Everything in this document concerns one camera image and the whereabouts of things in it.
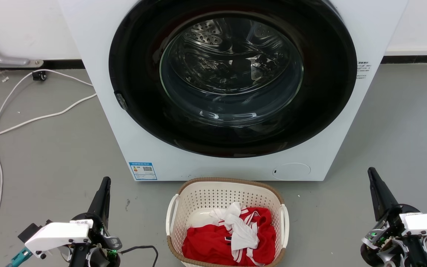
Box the left gripper black round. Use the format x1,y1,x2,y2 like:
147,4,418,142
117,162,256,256
67,177,123,267

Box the thin black left gripper cable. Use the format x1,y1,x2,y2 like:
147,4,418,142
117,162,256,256
120,245,159,267

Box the red garment with white stripes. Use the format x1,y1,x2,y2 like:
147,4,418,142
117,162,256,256
182,207,277,267

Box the white crumpled garment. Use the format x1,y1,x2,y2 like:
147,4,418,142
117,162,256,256
209,202,260,253

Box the blue energy label sticker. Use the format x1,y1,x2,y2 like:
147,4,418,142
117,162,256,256
128,161,158,181

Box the round white filter cover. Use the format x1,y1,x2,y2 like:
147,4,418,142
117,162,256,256
272,162,311,181

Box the black round washer door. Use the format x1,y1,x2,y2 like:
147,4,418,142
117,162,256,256
108,0,358,158

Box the cream plastic laundry basket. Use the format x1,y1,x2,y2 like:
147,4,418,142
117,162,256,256
165,177,290,267

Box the small printed text sticker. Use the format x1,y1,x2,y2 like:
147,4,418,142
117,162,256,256
356,61,369,80

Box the white front-load washing machine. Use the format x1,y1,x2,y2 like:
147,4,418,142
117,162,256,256
57,0,410,182

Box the right gripper black round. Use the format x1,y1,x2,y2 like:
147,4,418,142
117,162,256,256
360,167,427,267

